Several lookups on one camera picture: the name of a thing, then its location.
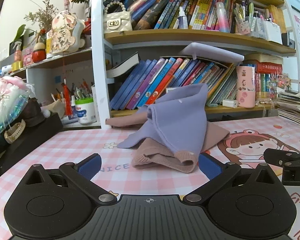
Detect cream quilted handbag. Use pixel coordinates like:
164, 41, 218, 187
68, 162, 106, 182
103, 0, 132, 33

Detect brown plush toy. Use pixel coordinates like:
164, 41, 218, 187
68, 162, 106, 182
21, 97, 50, 127

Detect lucky cat figurine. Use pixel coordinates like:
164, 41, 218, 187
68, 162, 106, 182
46, 11, 87, 55

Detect pink pen holder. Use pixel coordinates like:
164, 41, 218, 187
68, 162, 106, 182
235, 2, 254, 34

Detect cream wrist watch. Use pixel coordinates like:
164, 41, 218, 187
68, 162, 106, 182
4, 119, 26, 144

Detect row of colourful children's books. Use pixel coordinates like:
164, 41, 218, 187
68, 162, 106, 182
109, 56, 238, 111

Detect yellow ribbon roll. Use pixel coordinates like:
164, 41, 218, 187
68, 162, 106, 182
11, 60, 24, 72

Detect dried flower bunch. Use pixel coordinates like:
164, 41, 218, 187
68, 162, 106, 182
24, 0, 59, 32

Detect pink gradient bottle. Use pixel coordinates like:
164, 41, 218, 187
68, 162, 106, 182
216, 2, 231, 33

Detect black small stand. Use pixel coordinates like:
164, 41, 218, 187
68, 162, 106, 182
281, 32, 297, 47

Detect red thick dictionary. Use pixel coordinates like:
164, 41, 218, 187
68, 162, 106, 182
255, 62, 283, 73

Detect white wooden bookshelf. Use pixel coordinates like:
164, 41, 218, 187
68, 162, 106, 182
0, 0, 300, 130

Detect cream thick book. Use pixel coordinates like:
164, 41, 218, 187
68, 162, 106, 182
245, 53, 283, 64

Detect purple and pink sweater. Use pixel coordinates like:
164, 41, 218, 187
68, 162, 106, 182
105, 84, 231, 174

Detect beige pen cup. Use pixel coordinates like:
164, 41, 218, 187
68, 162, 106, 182
46, 100, 65, 119

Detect pink and white wrapped bouquet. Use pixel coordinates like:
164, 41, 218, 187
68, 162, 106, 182
0, 71, 32, 133

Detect white jar with green lid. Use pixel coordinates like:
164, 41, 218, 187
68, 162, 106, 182
75, 97, 97, 125

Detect red tassel ornament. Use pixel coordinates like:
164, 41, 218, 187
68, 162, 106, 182
62, 55, 73, 120

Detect upright thick books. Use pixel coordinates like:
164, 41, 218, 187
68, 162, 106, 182
255, 72, 273, 100

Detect red round doll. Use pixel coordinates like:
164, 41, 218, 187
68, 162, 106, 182
31, 42, 47, 63

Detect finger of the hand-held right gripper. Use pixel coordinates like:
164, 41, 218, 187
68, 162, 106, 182
264, 148, 300, 167

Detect black box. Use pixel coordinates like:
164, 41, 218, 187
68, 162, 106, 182
0, 112, 64, 180

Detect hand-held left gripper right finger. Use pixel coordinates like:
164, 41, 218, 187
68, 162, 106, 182
183, 153, 280, 204

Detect row of upright paperback books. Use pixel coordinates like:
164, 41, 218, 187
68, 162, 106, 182
130, 0, 234, 32

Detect pink sticker tumbler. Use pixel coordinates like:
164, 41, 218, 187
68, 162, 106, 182
236, 66, 256, 108

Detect black thick book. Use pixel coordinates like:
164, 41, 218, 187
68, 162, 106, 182
106, 52, 140, 78

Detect green leafy plant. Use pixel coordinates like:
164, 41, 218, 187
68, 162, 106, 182
12, 24, 38, 43

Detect stack of booklets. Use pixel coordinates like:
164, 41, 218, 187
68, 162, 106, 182
275, 87, 300, 129

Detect white charger plug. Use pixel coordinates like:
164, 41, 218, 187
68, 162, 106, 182
222, 99, 238, 108

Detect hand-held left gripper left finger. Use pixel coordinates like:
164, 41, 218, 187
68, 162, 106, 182
24, 153, 117, 204

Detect white spray bottle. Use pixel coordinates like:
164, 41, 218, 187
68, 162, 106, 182
178, 6, 188, 29

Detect bunch of pencils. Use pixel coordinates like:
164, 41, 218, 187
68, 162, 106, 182
71, 79, 94, 100

